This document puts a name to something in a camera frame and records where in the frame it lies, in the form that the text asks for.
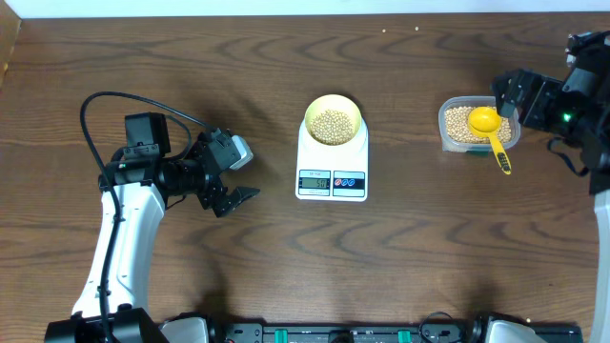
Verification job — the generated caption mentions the yellow plastic measuring scoop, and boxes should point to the yellow plastic measuring scoop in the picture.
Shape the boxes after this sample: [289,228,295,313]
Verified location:
[467,107,512,175]

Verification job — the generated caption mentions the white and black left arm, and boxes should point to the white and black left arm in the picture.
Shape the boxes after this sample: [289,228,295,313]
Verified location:
[44,112,258,342]

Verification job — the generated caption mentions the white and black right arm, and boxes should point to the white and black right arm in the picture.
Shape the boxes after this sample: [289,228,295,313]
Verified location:
[491,31,609,342]

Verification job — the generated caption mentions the white digital kitchen scale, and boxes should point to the white digital kitchen scale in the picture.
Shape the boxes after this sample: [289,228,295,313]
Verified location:
[295,120,369,202]

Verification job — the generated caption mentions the pale yellow bowl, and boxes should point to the pale yellow bowl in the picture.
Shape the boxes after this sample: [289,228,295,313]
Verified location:
[304,94,363,146]

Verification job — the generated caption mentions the clear container of soybeans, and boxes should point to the clear container of soybeans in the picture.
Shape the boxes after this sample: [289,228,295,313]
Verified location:
[438,95,520,152]

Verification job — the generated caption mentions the brown cardboard panel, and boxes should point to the brown cardboard panel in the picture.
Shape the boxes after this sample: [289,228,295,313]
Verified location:
[0,0,22,86]

